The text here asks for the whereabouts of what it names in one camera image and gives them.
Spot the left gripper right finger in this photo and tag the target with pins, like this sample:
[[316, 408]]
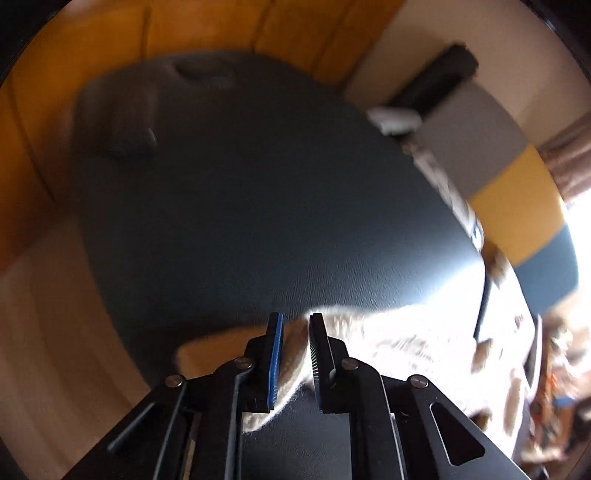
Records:
[[327, 354]]

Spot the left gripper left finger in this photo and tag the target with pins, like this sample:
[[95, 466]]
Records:
[[261, 385]]

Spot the cream knitted sweater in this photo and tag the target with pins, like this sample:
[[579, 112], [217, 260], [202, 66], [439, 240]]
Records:
[[399, 343]]

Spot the deer print cushion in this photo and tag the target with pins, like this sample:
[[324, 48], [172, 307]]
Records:
[[506, 322]]

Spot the patterned triangle cushion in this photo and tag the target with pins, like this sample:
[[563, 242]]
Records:
[[426, 162]]

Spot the grey yellow blue sofa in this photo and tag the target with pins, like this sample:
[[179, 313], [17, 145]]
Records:
[[503, 177]]

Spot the dark folded garment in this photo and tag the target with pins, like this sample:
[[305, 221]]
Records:
[[115, 118]]

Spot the black remote device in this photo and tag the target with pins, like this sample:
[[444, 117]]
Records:
[[436, 81]]

